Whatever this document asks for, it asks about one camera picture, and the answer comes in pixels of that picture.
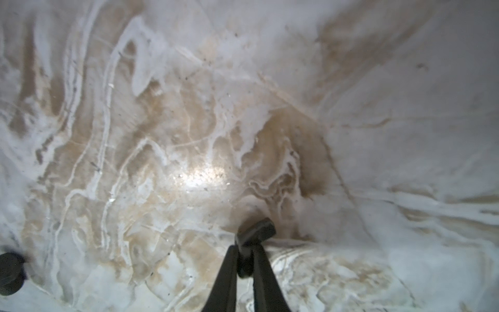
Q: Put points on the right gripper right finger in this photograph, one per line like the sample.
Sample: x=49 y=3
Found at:
x=267 y=292

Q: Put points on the black hex bolt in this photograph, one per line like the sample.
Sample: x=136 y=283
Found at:
x=12 y=273

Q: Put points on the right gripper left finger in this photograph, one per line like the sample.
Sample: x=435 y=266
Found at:
x=223 y=295

